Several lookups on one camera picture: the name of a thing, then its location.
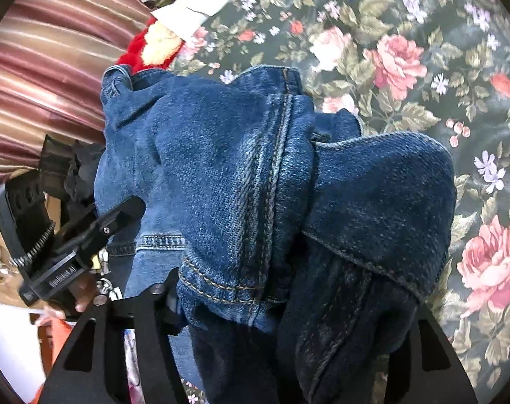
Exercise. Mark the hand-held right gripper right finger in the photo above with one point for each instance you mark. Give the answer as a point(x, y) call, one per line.
point(406, 381)

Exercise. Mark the pink patterned cloth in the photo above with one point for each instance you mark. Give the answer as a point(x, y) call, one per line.
point(135, 366)

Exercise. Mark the orange plastic bag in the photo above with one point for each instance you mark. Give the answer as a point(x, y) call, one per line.
point(57, 338)

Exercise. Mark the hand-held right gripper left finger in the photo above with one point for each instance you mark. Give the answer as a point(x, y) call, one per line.
point(147, 324)

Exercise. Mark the dark floral blanket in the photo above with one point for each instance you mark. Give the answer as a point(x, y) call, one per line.
point(406, 21)

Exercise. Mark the person's left hand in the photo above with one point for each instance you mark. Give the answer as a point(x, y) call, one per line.
point(85, 293)

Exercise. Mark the maroon striped curtain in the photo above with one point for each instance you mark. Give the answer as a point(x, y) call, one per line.
point(48, 71)

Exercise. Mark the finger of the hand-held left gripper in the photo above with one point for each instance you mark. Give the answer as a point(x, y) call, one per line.
point(122, 214)

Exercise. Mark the white cloth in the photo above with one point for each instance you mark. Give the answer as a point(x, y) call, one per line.
point(196, 8)

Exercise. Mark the blue denim jacket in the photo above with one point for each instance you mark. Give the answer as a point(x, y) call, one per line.
point(238, 168)

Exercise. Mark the red and cream plush toy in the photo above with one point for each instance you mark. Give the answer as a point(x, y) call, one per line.
point(133, 57)

